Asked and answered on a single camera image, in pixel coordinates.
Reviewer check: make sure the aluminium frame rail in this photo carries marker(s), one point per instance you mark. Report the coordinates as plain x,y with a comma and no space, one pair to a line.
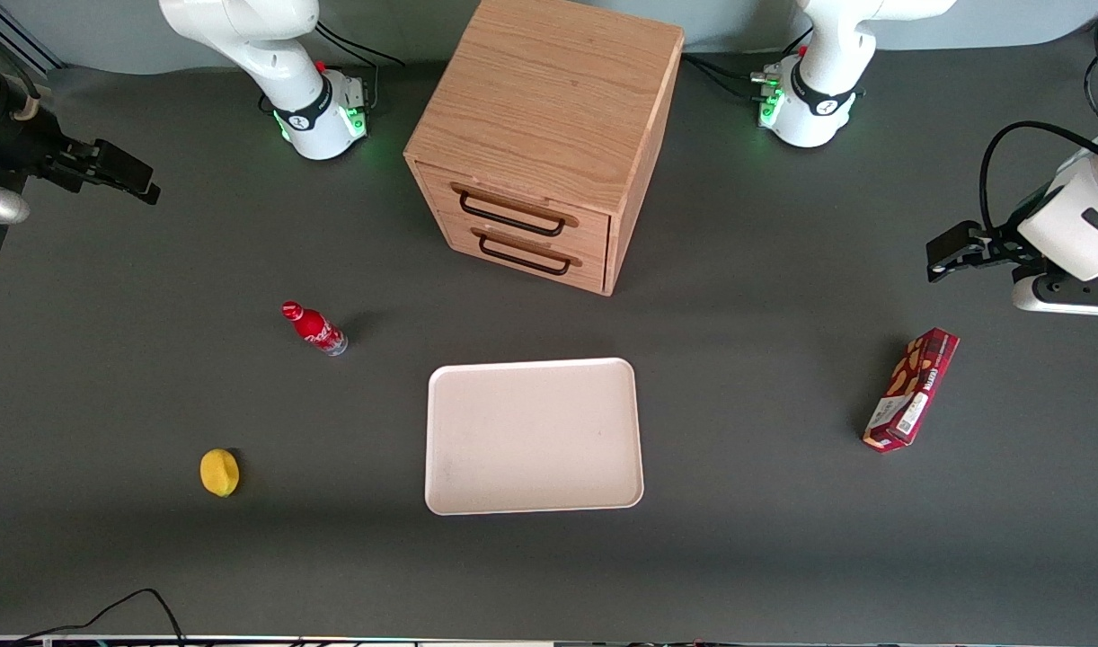
14,34

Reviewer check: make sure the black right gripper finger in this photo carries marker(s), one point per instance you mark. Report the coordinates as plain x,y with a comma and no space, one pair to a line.
125,160
140,190

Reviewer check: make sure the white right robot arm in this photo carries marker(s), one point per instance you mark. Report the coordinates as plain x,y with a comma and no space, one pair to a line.
270,54

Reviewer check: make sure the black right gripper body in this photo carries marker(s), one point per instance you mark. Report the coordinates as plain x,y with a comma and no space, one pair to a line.
14,144

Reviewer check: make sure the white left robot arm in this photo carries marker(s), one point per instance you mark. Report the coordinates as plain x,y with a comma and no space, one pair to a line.
823,81

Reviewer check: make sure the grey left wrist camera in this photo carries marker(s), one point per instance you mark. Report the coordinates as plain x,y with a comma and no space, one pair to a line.
1066,296

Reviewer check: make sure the red coke bottle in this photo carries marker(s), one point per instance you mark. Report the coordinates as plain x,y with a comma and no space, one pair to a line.
316,329

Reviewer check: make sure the wooden two-drawer cabinet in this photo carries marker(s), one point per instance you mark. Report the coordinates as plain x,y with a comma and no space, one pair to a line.
535,108

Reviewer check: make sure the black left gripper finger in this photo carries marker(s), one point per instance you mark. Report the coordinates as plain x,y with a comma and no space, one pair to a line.
955,241
980,262

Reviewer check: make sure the yellow lemon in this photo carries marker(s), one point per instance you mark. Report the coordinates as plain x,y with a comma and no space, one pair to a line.
219,473

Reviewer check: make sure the red snack box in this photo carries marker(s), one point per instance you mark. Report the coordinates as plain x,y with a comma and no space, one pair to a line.
913,391

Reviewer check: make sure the white rectangular tray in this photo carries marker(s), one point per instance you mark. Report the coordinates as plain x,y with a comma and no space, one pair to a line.
533,436

